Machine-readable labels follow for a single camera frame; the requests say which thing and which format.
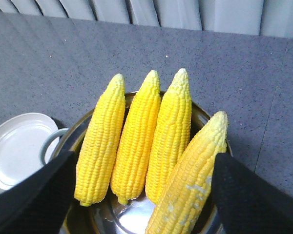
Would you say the grey pleated curtain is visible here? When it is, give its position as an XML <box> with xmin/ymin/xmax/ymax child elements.
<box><xmin>0</xmin><ymin>0</ymin><xmax>293</xmax><ymax>39</ymax></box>

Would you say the yellow corn cob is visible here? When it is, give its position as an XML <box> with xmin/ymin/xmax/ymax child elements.
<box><xmin>74</xmin><ymin>74</ymin><xmax>126</xmax><ymax>207</ymax></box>
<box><xmin>145</xmin><ymin>111</ymin><xmax>229</xmax><ymax>234</ymax></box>
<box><xmin>110</xmin><ymin>70</ymin><xmax>161</xmax><ymax>205</ymax></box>
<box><xmin>145</xmin><ymin>68</ymin><xmax>192</xmax><ymax>204</ymax></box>

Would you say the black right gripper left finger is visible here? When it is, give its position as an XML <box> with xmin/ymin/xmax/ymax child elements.
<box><xmin>0</xmin><ymin>151</ymin><xmax>77</xmax><ymax>234</ymax></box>

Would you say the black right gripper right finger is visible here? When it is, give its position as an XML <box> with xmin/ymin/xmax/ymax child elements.
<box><xmin>211</xmin><ymin>153</ymin><xmax>293</xmax><ymax>234</ymax></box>

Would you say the beige round plate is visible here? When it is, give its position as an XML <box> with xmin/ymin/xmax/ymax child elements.
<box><xmin>0</xmin><ymin>113</ymin><xmax>60</xmax><ymax>194</ymax></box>

